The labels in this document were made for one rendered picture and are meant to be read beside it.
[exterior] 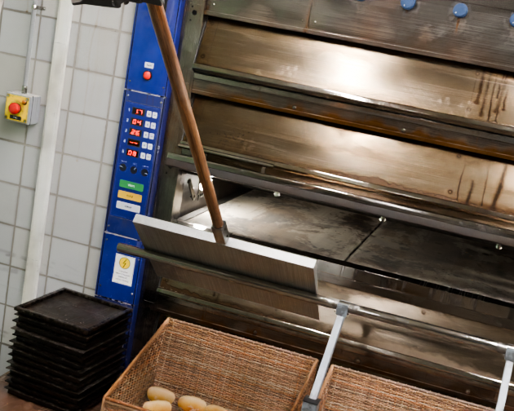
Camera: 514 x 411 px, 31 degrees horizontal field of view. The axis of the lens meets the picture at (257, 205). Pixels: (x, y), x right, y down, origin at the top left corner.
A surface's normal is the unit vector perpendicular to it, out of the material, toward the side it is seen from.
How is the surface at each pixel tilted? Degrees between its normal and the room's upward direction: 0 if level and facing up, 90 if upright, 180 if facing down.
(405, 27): 90
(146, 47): 90
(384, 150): 70
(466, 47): 90
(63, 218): 90
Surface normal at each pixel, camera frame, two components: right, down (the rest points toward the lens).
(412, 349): -0.22, -0.18
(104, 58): -0.29, 0.16
